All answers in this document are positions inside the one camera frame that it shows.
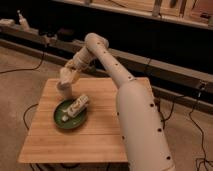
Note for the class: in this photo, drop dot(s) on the green plate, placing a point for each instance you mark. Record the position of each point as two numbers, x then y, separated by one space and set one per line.
72 123

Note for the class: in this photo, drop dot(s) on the white spray bottle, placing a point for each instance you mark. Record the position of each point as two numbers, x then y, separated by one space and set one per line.
23 22

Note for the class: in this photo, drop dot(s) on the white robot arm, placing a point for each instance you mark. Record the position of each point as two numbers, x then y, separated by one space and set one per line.
142 133

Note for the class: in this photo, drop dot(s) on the black device on ledge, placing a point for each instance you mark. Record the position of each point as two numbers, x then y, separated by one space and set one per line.
66 35

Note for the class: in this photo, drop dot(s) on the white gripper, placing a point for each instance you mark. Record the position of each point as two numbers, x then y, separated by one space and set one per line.
80 61

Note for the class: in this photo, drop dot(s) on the long wooden ledge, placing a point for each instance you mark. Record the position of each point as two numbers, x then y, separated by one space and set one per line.
161 71

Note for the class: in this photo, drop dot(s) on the wooden table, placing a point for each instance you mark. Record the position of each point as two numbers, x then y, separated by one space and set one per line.
98 140

